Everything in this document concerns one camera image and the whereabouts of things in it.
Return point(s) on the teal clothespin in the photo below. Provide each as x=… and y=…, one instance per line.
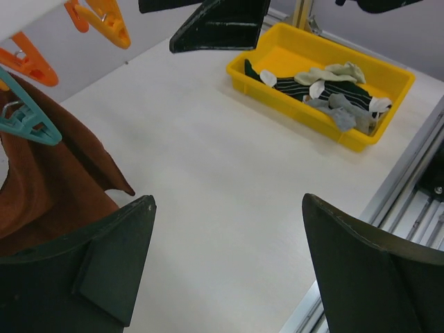
x=24, y=118

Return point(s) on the beige sock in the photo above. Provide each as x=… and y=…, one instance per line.
x=349, y=72

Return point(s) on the yellow plastic tray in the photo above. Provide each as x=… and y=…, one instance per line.
x=285, y=51

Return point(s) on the grey sock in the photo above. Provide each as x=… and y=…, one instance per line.
x=345, y=115

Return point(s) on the orange clothespin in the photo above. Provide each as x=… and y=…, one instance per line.
x=28, y=61
x=104, y=16

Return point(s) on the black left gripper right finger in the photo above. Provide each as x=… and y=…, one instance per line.
x=371, y=280

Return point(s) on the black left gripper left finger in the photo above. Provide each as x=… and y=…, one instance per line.
x=84, y=281

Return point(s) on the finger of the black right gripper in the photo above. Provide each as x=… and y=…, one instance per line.
x=381, y=6
x=231, y=25

